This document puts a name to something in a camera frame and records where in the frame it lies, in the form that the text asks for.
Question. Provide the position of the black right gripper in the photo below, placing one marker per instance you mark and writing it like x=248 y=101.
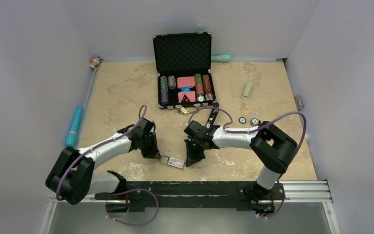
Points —
x=193 y=158

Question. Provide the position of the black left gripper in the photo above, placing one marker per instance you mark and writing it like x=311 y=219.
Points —
x=153 y=153

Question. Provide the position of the black stapler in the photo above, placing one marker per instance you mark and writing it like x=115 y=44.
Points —
x=212 y=116

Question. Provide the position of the pale green stapler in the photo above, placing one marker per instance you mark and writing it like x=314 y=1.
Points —
x=247 y=89

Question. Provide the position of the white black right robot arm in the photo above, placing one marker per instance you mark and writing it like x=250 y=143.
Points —
x=274 y=148

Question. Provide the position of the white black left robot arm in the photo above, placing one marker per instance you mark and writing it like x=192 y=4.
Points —
x=72 y=176

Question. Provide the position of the purple chip stack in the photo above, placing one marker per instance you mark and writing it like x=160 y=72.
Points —
x=164 y=98

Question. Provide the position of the pink card deck lower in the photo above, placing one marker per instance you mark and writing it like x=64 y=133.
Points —
x=186 y=97

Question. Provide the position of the pink card deck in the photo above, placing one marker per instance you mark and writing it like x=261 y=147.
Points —
x=186 y=97
x=188 y=82

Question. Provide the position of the blue poker chip on table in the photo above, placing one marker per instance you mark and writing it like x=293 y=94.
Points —
x=242 y=120

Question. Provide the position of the blue dealer button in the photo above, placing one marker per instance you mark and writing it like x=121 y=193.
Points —
x=185 y=89

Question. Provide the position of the brown chip stack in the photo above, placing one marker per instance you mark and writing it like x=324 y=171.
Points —
x=207 y=88

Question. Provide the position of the orange chip stack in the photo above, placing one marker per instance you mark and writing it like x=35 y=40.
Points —
x=199 y=92

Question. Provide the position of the green chip stack left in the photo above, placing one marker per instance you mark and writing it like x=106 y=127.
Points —
x=163 y=84

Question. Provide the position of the green chip stack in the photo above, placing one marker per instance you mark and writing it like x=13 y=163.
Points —
x=198 y=79
x=163 y=84

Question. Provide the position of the pink card deck upper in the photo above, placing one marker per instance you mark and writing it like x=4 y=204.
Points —
x=188 y=82

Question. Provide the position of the grey chip stack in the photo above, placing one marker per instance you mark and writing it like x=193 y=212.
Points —
x=172 y=82

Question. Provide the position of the green chip stack right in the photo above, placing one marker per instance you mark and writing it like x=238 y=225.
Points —
x=198 y=79

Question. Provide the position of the black poker chip case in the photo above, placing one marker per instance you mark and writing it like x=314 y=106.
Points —
x=182 y=55

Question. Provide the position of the mint green flashlight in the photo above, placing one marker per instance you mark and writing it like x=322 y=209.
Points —
x=221 y=58

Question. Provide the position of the small orange bottle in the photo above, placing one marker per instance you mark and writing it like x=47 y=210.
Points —
x=96 y=61

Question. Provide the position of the teal blue handle tool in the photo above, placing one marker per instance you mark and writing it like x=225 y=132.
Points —
x=71 y=137

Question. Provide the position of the grey object at right wall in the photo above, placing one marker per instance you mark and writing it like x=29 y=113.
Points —
x=299 y=102

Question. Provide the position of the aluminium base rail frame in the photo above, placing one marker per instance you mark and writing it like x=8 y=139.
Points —
x=240 y=195

